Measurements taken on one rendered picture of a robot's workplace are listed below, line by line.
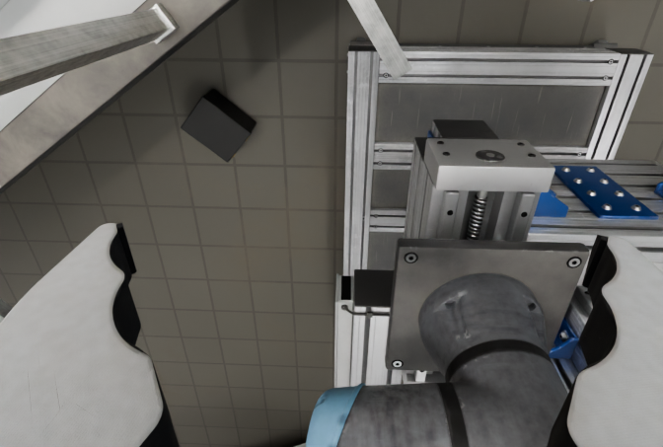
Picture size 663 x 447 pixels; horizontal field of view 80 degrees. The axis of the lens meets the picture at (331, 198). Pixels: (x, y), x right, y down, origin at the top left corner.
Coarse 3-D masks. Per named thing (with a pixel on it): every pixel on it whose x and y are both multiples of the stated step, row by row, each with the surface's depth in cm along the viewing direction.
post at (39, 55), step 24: (96, 24) 49; (120, 24) 53; (144, 24) 59; (168, 24) 65; (0, 48) 35; (24, 48) 38; (48, 48) 40; (72, 48) 43; (96, 48) 47; (120, 48) 54; (0, 72) 34; (24, 72) 36; (48, 72) 41
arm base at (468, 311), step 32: (448, 288) 48; (480, 288) 46; (512, 288) 46; (448, 320) 47; (480, 320) 44; (512, 320) 44; (544, 320) 48; (448, 352) 45; (480, 352) 41; (544, 352) 42
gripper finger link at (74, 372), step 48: (96, 240) 10; (48, 288) 8; (96, 288) 8; (0, 336) 7; (48, 336) 7; (96, 336) 7; (0, 384) 6; (48, 384) 6; (96, 384) 6; (144, 384) 6; (0, 432) 6; (48, 432) 6; (96, 432) 6; (144, 432) 6
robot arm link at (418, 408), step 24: (360, 384) 41; (408, 384) 41; (432, 384) 40; (336, 408) 38; (360, 408) 37; (384, 408) 37; (408, 408) 37; (432, 408) 36; (312, 432) 36; (336, 432) 35; (360, 432) 35; (384, 432) 35; (408, 432) 35; (432, 432) 35
